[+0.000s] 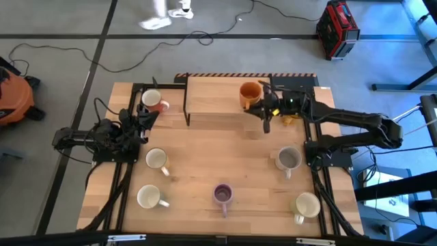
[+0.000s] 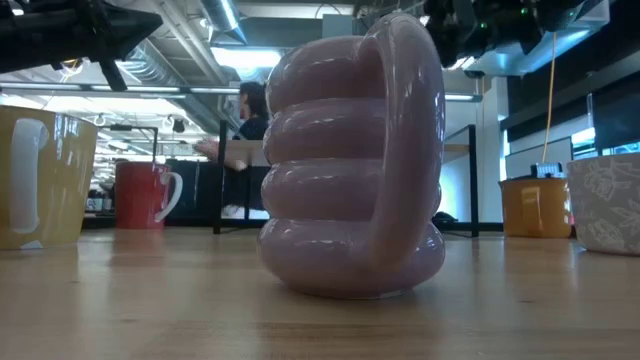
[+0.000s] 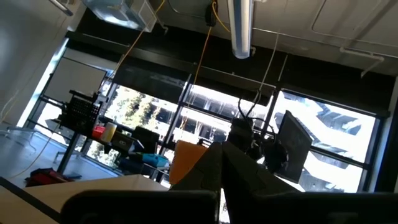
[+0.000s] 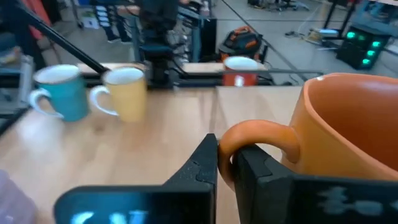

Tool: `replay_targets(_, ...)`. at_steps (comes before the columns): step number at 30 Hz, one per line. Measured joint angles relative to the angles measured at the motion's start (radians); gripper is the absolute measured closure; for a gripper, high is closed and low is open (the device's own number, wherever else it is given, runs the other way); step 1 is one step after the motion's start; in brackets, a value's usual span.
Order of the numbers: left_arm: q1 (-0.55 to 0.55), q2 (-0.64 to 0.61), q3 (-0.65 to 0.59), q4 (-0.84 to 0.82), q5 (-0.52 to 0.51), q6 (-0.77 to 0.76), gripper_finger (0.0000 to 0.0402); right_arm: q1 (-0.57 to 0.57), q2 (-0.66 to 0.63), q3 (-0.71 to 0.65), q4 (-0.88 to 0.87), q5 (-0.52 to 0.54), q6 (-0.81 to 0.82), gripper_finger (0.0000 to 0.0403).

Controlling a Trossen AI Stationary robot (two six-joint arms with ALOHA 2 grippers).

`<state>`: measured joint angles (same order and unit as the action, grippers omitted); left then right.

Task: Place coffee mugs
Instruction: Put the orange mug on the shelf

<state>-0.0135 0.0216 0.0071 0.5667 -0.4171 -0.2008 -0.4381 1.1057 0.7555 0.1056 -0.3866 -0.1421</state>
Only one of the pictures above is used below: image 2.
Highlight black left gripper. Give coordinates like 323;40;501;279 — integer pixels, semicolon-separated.
0;0;165;92

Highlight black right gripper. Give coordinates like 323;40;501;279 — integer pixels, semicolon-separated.
424;0;506;69

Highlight red mug with white handle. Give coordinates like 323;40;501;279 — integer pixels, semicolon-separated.
114;160;184;230

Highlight yellow mug with white handle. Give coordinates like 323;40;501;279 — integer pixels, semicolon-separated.
0;104;99;251

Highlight pink ribbed ceramic mug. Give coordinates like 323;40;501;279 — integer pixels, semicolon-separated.
257;12;447;301

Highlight white floral pattern mug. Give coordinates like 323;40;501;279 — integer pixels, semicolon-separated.
566;152;640;257

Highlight white overhead light box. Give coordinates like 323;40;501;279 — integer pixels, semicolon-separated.
462;0;611;79

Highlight person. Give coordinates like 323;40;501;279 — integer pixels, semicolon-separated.
192;81;274;174

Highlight black cabinet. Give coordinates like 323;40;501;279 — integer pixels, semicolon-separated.
164;158;271;226

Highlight mustard orange mug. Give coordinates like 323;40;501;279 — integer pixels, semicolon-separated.
498;177;574;240

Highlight silver round ventilation duct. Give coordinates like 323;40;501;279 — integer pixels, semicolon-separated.
199;0;249;46

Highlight black metal rig frame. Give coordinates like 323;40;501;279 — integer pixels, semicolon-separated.
97;123;160;166

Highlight yellow hanging cable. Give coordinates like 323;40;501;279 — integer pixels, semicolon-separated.
542;32;559;151

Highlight wooden shelf with black frame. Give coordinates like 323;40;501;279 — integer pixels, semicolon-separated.
213;119;481;239

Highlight black aluminium table frame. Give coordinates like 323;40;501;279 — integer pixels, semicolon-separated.
82;214;504;234

